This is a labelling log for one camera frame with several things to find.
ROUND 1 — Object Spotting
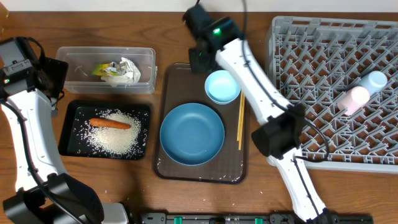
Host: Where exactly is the grey dishwasher rack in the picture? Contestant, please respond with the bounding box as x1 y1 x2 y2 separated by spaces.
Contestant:
266 16 397 174

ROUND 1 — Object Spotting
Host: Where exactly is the light blue cup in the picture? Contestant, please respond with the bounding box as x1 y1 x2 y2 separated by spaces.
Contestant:
358 71 387 96

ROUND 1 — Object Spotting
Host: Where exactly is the yellow foil snack wrapper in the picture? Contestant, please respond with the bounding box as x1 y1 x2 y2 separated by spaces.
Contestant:
91 62 120 76

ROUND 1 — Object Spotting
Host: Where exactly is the white cup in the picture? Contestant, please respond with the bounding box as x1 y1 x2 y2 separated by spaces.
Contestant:
337 86 370 116

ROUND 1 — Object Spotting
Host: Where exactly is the black waste tray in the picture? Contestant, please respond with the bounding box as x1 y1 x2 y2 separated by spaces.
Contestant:
58 100 150 160

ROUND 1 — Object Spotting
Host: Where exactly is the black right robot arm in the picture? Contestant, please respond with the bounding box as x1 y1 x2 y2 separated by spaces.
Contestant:
183 14 333 223

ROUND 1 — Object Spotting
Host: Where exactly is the dark brown serving tray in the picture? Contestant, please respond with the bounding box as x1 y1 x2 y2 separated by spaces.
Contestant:
154 63 251 184

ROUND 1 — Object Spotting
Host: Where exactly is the wooden chopstick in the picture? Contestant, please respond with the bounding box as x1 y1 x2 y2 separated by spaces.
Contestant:
237 92 245 151
237 91 244 141

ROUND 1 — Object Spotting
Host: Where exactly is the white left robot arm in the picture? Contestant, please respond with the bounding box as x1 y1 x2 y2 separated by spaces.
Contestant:
1 58 129 223

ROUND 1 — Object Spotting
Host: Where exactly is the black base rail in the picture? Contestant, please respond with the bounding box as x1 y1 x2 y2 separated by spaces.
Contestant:
139 213 374 224

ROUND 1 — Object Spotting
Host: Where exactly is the large blue plate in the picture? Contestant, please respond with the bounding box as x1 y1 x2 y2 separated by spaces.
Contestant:
159 103 225 166

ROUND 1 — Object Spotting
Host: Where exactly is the clear plastic bin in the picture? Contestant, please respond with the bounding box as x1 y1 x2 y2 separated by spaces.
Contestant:
56 47 157 95

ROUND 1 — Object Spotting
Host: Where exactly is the light blue small bowl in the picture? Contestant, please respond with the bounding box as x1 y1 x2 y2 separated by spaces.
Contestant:
205 70 241 105

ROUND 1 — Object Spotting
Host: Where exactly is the white paper napkin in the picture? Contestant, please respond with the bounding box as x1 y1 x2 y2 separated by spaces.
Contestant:
101 57 141 85

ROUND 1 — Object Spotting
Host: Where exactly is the orange carrot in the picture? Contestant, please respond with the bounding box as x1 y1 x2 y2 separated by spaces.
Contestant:
90 118 131 129

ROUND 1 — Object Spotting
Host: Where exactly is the pile of white rice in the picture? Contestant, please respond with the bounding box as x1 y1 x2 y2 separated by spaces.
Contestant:
80 110 142 156

